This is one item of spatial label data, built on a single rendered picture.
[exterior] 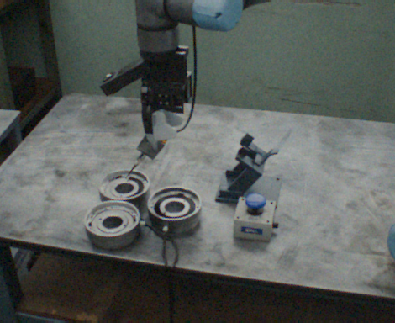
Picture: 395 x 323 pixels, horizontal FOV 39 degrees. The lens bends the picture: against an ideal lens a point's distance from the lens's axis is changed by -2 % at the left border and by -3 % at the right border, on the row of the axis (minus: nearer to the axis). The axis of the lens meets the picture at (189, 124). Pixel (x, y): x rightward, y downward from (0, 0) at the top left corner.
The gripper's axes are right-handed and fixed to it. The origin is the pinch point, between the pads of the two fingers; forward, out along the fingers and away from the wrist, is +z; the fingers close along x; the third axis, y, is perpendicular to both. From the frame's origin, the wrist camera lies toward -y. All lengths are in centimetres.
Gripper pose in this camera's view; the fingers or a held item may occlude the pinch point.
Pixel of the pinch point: (154, 140)
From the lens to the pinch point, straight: 112.9
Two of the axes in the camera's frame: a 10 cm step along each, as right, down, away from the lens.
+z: 0.3, 8.6, 5.0
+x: 2.3, -5.0, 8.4
